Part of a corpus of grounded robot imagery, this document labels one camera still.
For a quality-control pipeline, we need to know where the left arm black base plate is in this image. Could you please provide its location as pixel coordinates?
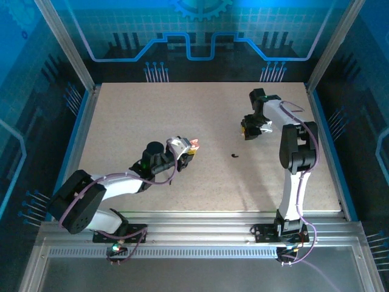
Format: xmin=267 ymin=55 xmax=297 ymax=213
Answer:
xmin=92 ymin=223 xmax=148 ymax=244

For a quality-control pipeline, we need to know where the grey metal plate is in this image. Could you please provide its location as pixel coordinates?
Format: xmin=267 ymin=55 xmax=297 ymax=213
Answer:
xmin=18 ymin=234 xmax=380 ymax=292

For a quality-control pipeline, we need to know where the slotted grey cable duct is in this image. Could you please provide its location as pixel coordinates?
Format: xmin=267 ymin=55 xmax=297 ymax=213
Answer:
xmin=47 ymin=245 xmax=280 ymax=258

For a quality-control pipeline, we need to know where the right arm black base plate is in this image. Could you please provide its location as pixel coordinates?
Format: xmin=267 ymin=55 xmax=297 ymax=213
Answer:
xmin=252 ymin=223 xmax=311 ymax=244

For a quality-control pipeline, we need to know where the small connector board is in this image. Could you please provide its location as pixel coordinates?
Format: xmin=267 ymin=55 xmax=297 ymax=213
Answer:
xmin=275 ymin=243 xmax=300 ymax=259
xmin=106 ymin=242 xmax=128 ymax=258

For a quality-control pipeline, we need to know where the aluminium table side rail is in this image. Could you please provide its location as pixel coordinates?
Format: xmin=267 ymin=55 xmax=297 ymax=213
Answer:
xmin=303 ymin=82 xmax=359 ymax=223
xmin=45 ymin=85 xmax=103 ymax=223

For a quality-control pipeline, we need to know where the aluminium extrusion rail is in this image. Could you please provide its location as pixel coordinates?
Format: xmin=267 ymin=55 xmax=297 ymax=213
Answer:
xmin=39 ymin=211 xmax=365 ymax=244

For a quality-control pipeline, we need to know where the aluminium frame post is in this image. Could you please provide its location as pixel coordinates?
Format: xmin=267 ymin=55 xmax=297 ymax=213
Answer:
xmin=33 ymin=0 xmax=100 ymax=94
xmin=305 ymin=0 xmax=367 ymax=94

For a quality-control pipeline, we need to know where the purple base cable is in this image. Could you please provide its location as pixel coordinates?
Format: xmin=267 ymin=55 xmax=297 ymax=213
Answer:
xmin=279 ymin=234 xmax=343 ymax=292
xmin=97 ymin=228 xmax=150 ymax=267

